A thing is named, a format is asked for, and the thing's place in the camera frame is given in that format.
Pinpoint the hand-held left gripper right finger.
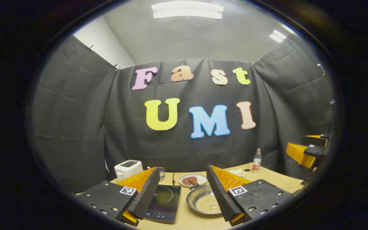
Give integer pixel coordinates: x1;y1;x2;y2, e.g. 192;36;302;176
206;165;295;226

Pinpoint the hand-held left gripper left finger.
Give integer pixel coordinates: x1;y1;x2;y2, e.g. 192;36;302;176
75;167;161;227

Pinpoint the black induction cooktop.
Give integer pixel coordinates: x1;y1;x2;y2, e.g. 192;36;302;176
144;185;182;223

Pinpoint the stainless steel pot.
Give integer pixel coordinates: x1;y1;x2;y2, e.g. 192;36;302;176
186;184;223;215

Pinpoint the pile of soybeans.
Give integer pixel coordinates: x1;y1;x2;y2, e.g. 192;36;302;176
195;195;222;214

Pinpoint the round white plate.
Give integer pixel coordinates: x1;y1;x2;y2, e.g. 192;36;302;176
178;173;208;188

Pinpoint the white divided dish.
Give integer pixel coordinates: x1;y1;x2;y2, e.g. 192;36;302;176
228;169;248;178

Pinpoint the white toaster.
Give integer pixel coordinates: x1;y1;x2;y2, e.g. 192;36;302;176
114;160;144;181

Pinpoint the raw red meat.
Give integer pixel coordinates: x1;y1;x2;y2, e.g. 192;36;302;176
182;176;199;186

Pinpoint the clear water bottle red label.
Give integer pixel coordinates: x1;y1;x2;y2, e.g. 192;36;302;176
251;148;262;174

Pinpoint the small ceiling light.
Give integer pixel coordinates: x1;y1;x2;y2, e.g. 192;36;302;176
269;29;287;43

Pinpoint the long ceiling light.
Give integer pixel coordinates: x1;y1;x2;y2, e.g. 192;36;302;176
151;1;224;20

